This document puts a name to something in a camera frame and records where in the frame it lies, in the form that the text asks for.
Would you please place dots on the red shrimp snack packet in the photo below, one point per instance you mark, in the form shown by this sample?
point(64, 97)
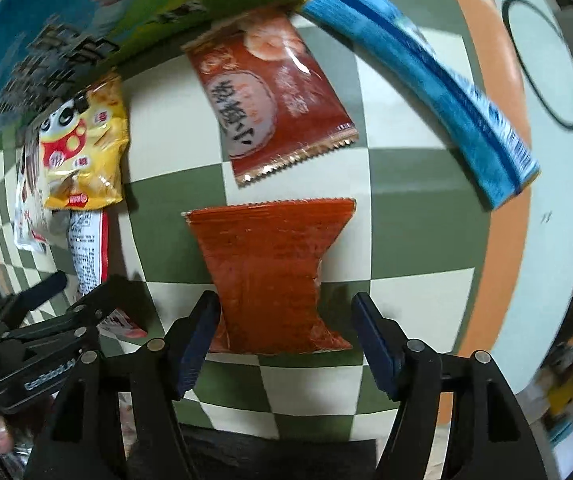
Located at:
point(266, 100)

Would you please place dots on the orange snack packet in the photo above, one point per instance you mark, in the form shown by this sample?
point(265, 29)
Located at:
point(266, 270)

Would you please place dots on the person's left hand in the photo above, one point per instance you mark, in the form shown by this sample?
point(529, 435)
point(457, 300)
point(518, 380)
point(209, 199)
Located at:
point(1, 437)

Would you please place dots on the blue and green carton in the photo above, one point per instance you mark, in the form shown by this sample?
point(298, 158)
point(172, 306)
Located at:
point(116, 10)

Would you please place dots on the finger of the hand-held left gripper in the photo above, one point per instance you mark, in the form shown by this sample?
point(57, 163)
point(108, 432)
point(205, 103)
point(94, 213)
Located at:
point(31, 302)
point(101, 302)

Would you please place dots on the white and red snack packet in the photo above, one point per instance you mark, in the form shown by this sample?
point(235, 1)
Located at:
point(89, 250)

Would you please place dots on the green checkered mat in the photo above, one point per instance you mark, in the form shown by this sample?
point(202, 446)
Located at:
point(416, 260)

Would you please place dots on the long blue snack packet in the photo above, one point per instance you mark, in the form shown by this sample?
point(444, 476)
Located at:
point(416, 70)

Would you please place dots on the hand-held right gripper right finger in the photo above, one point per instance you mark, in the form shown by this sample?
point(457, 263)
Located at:
point(374, 342)

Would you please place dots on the white and brown snack packet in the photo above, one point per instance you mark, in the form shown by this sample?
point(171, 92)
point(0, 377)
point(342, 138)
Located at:
point(29, 210)

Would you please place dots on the yellow snack packet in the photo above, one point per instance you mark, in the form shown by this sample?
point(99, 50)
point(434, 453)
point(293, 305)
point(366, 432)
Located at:
point(86, 150)

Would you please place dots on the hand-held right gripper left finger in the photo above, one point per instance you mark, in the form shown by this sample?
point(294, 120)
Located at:
point(199, 342)

